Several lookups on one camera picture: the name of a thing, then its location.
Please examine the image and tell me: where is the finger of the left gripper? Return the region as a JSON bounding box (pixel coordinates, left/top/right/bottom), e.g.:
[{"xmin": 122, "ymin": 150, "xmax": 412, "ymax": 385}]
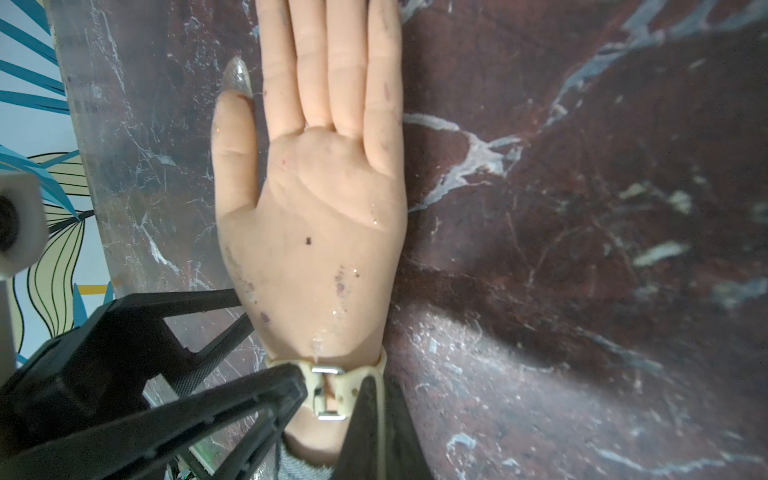
[{"xmin": 1, "ymin": 289, "xmax": 253, "ymax": 456}]

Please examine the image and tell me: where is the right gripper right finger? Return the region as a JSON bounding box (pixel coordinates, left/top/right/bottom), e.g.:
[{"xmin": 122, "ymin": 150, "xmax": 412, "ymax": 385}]
[{"xmin": 332, "ymin": 377, "xmax": 432, "ymax": 479}]

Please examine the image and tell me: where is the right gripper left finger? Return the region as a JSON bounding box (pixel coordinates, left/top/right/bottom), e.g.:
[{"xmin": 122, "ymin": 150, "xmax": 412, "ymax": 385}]
[{"xmin": 1, "ymin": 364, "xmax": 307, "ymax": 479}]

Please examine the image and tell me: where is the cream wrist watch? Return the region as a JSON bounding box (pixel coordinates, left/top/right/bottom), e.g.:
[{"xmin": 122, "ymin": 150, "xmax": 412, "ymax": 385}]
[{"xmin": 266, "ymin": 348, "xmax": 388, "ymax": 422}]

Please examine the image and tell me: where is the mannequin hand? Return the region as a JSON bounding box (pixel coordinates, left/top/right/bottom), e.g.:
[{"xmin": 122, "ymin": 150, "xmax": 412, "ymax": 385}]
[{"xmin": 209, "ymin": 0, "xmax": 409, "ymax": 466}]

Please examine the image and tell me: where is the black white plaid sleeve arm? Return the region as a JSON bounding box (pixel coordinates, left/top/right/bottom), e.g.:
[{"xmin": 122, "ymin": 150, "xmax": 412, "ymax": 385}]
[{"xmin": 275, "ymin": 440, "xmax": 335, "ymax": 480}]

